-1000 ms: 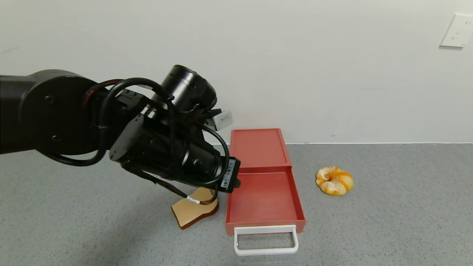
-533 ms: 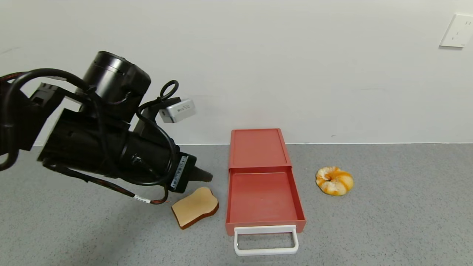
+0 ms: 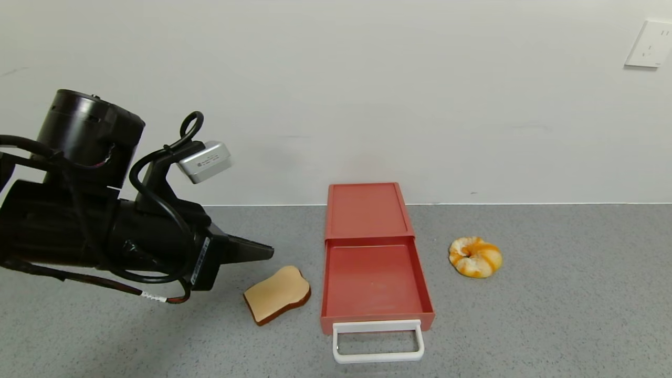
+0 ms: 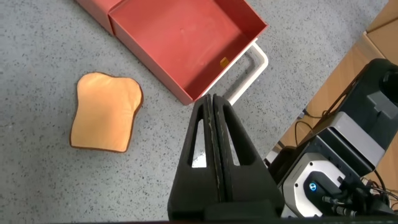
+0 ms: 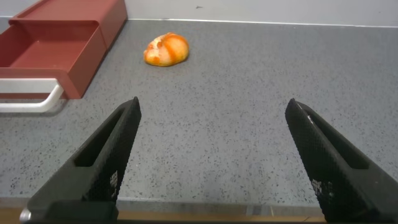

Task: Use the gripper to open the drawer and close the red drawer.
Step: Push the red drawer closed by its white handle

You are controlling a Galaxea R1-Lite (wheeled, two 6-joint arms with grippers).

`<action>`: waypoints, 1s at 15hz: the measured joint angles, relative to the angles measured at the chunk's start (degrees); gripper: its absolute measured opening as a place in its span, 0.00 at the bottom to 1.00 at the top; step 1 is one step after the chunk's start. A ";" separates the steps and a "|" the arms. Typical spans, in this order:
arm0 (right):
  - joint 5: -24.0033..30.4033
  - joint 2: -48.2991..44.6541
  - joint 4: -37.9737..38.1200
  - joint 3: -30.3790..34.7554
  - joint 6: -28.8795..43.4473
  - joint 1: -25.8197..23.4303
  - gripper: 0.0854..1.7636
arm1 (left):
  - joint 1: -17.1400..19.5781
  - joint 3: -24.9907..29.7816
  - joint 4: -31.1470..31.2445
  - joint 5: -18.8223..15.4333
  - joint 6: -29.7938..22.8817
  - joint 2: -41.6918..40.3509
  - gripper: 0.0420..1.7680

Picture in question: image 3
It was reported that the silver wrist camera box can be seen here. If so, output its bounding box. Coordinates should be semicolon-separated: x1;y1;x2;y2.
177;141;233;185

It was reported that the orange and white bagel toy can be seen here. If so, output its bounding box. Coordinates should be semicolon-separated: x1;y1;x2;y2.
449;236;503;279

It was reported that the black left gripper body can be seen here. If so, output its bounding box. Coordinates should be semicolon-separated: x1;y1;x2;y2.
106;198;230;292

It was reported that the thin red and black wire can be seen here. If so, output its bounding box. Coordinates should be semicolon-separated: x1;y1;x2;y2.
0;257;192;305

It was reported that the red drawer with white handle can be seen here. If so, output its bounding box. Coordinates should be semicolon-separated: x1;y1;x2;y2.
320;236;436;364

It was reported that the toast slice toy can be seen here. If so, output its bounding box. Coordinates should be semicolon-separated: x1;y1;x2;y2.
243;265;311;327

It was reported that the white wall socket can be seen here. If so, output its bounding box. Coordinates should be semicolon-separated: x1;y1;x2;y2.
624;20;672;68

